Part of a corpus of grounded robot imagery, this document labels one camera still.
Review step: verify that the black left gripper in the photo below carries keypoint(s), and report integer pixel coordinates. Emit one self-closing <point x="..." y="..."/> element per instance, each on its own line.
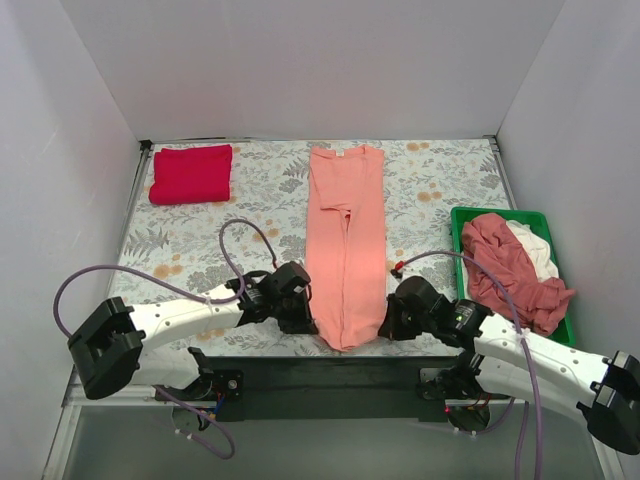
<point x="298" y="315"/>

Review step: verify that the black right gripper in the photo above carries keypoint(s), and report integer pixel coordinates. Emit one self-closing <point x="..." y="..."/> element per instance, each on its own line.
<point x="393" y="318"/>

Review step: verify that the salmon pink t shirt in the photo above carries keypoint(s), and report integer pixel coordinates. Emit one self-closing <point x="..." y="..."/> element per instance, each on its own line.
<point x="345" y="252"/>

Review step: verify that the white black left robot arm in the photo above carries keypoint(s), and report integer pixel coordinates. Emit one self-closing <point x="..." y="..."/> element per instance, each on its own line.
<point x="120" y="344"/>

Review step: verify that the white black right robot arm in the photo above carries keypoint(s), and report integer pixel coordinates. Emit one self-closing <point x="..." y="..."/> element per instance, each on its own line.
<point x="497" y="360"/>

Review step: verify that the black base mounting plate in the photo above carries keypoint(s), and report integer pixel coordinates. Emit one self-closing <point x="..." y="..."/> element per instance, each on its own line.
<point x="345" y="387"/>

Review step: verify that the floral patterned table mat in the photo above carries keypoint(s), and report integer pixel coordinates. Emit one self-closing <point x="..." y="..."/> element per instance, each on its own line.
<point x="198" y="247"/>

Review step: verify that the dusty rose t shirt in tray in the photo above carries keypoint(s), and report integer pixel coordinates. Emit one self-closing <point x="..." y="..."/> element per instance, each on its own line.
<point x="500" y="276"/>

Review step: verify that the white t shirt in tray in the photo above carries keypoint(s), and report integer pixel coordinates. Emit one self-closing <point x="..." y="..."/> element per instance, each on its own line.
<point x="538" y="250"/>

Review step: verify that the green plastic tray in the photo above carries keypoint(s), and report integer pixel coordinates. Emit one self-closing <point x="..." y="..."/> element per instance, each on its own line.
<point x="564" y="333"/>

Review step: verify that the folded red t shirt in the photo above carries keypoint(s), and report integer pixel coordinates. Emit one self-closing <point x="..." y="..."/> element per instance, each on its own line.
<point x="192" y="175"/>

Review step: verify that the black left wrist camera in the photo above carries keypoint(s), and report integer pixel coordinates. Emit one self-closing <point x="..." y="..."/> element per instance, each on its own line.
<point x="290" y="279"/>

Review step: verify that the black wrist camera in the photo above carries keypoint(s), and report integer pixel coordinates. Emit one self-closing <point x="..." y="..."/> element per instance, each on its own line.
<point x="290" y="279"/>
<point x="417" y="292"/>

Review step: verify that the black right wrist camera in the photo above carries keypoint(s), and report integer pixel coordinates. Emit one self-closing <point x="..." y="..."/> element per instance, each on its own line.
<point x="417" y="292"/>

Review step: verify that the aluminium frame rail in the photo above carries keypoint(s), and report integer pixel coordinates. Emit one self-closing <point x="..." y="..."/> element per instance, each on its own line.
<point x="132" y="436"/>

